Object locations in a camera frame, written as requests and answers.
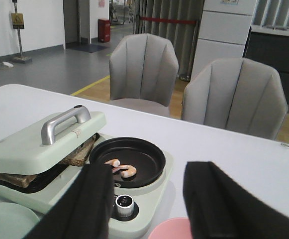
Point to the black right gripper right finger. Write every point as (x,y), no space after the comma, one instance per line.
(219,208)

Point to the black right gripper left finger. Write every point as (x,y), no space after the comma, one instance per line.
(83,212)

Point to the pink plastic bowl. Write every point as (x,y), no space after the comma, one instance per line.
(174,228)

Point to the pink shrimp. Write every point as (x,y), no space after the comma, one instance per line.
(126,170)
(113,162)

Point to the mint green hinged lid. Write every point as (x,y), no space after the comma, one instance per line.
(24,153)

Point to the mint green breakfast maker base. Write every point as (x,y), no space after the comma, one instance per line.
(48,187)

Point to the right silver control knob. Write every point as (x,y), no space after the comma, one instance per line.
(124,205)

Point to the mint green plate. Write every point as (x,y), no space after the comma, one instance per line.
(16,220)

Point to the black round frying pan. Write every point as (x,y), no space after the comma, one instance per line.
(147,158)

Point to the right grey upholstered chair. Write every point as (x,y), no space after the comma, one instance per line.
(237,94)

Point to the grey upholstered chair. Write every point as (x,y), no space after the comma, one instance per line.
(237,94)
(143,69)

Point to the left grey upholstered chair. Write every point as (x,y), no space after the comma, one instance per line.
(143,69)

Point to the dark kitchen counter cabinet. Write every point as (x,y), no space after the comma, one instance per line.
(270,47)

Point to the white refrigerator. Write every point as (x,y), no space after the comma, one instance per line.
(223,31)

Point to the red trash bin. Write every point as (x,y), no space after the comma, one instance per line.
(103,27)

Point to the grey pleated curtain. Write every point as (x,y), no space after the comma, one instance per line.
(182,36)

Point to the red barrier belt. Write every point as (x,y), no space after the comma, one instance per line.
(164,20)

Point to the yellow sign stand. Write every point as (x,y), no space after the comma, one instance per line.
(18,24)

